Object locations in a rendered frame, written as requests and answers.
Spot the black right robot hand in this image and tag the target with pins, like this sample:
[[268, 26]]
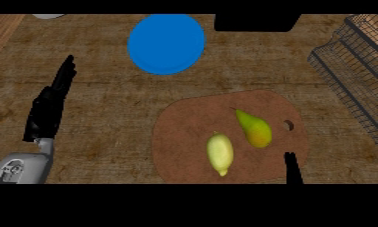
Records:
[[293, 171]]

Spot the green pear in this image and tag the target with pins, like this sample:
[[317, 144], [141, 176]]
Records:
[[256, 129]]

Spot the black appliance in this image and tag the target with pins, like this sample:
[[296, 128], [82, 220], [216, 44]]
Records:
[[256, 22]]

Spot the blue plate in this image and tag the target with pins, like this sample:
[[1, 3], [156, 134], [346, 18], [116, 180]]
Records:
[[166, 43]]

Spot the pale yellow lemon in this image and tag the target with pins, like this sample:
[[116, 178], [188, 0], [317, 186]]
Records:
[[221, 153]]

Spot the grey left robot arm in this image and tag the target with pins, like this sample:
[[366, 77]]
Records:
[[27, 166]]

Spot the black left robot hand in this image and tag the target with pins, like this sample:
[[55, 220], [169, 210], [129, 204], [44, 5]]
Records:
[[45, 111]]

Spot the pale grey round object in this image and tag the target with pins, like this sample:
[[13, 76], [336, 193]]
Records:
[[48, 15]]

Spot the brown wooden cutting board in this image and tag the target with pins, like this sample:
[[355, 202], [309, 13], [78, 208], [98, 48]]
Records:
[[197, 131]]

